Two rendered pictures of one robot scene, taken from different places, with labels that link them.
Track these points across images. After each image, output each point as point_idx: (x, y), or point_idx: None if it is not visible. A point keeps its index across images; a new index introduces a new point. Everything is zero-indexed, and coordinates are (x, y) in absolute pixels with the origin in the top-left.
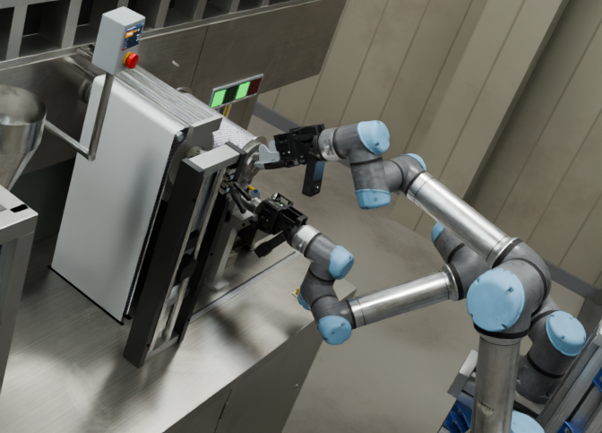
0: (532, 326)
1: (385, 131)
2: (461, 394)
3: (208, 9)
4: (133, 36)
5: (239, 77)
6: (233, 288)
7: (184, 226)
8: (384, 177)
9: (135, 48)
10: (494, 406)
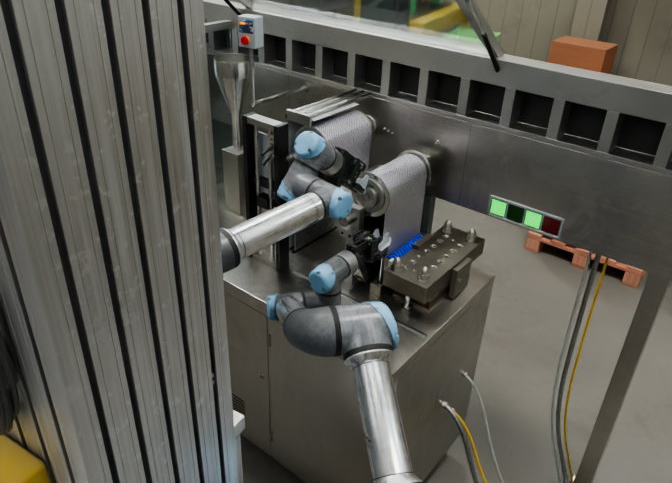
0: None
1: (310, 141)
2: None
3: (490, 118)
4: (246, 26)
5: (527, 203)
6: (347, 295)
7: (244, 154)
8: (291, 176)
9: (252, 36)
10: None
